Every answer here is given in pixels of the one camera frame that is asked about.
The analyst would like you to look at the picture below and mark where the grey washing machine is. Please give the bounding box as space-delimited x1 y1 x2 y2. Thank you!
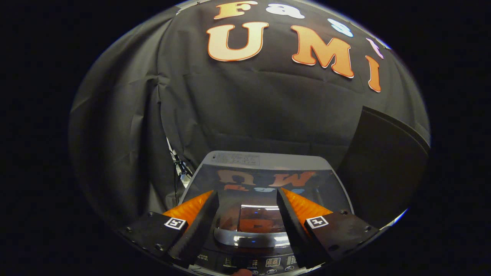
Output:
178 150 356 276

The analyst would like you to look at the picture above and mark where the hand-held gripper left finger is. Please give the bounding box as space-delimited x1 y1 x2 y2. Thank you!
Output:
116 190 220 269

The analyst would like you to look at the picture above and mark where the black backdrop cloth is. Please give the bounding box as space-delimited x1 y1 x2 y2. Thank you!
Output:
69 0 431 230

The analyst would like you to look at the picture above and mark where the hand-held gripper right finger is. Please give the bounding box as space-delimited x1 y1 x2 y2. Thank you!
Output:
276 187 382 269

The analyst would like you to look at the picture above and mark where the white cable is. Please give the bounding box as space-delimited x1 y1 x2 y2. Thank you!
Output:
166 137 193 189

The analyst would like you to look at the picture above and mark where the dark glass washing machine lid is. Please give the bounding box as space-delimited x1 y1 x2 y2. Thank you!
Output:
183 164 352 248

